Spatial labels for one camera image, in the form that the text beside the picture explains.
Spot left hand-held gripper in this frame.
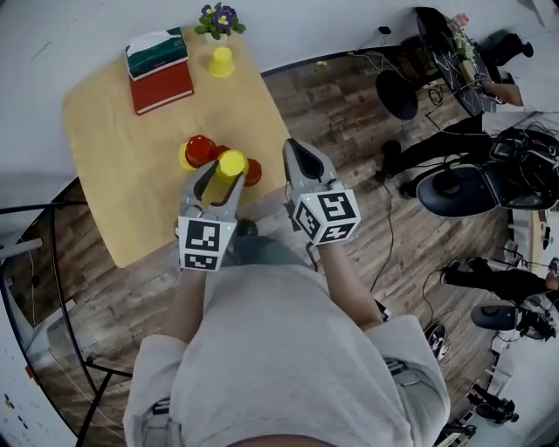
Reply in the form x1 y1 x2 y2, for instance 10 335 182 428
176 160 245 272

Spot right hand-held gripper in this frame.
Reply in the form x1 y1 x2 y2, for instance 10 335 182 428
282 138 362 246

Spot yellow paper cup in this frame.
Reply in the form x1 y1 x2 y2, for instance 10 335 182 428
208 46 236 79
177 141 197 172
215 149 250 183

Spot person's right forearm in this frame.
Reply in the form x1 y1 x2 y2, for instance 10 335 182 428
318 242 383 331

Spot person's left forearm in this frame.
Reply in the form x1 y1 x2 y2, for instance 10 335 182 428
168 268 206 346

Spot person's blue jeans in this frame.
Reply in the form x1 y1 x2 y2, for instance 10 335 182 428
222 233 315 272

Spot black round stool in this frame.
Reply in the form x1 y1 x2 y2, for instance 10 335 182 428
375 69 419 121

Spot red hardcover book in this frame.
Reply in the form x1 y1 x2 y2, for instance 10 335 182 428
129 63 196 117

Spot black office chair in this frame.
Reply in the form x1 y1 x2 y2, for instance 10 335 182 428
416 168 499 218
470 303 521 332

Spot green tissue box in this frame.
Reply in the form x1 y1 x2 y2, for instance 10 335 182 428
125 26 190 83

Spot person's grey shirt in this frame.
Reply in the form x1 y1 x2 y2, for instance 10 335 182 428
123 264 451 447

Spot potted purple flower plant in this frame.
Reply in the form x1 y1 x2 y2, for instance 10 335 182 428
194 2 247 45

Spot black marble round table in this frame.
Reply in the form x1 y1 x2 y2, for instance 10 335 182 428
414 6 494 117

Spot black and white sneakers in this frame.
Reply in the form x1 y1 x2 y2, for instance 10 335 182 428
424 324 450 362

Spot black swivel chair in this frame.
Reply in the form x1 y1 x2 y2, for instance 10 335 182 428
493 30 535 66

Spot whiteboard on black stand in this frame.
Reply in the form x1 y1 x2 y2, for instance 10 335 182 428
0 200 135 447

